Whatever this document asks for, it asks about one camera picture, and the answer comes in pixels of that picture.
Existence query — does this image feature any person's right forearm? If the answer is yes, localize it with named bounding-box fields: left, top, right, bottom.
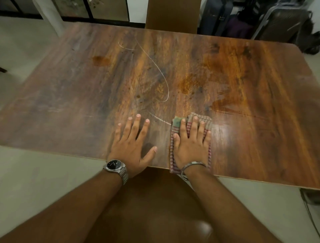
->
left=184, top=166, right=282, bottom=243

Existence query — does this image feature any person's left forearm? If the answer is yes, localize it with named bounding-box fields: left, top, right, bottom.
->
left=0, top=171, right=123, bottom=243

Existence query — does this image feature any dark blue suitcase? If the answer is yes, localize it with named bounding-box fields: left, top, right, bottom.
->
left=200, top=0, right=240, bottom=37

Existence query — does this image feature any person's left hand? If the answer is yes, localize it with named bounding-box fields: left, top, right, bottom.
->
left=108, top=114, right=158, bottom=179

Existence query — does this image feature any person's right hand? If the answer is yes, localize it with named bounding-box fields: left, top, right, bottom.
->
left=173, top=116, right=212, bottom=174

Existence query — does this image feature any silver metal bangle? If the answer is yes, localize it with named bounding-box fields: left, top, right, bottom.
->
left=180, top=161, right=207, bottom=181

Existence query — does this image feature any silver wristwatch with black dial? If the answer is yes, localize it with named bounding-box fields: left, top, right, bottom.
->
left=103, top=159, right=129, bottom=186

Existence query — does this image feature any striped cleaning cloth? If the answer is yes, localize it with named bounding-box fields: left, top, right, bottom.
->
left=169, top=113, right=213, bottom=174

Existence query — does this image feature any black bag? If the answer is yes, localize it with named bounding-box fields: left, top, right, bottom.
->
left=296, top=18, right=320, bottom=55

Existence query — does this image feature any black framed glass partition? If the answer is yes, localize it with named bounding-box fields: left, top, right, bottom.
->
left=0, top=0, right=146, bottom=28

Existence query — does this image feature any purple bag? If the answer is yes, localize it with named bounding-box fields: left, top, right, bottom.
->
left=226, top=15, right=255, bottom=39

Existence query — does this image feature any grey suitcase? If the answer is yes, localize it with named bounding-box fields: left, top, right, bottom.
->
left=251, top=3, right=313, bottom=45

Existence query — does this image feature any black cable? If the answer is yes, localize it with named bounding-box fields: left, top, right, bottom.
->
left=300, top=189, right=320, bottom=237

